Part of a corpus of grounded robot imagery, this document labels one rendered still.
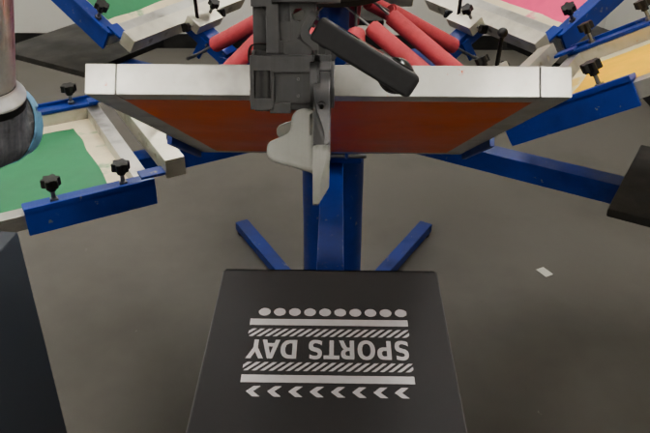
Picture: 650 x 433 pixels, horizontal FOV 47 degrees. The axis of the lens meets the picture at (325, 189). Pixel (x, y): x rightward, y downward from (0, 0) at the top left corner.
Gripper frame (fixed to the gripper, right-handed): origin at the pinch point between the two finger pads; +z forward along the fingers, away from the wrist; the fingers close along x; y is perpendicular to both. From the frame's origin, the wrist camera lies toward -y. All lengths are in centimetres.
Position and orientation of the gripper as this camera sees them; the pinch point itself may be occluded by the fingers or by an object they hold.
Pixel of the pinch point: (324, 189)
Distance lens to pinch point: 76.4
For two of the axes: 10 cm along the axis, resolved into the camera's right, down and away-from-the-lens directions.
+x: -0.2, 2.2, -9.7
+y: -10.0, -0.1, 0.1
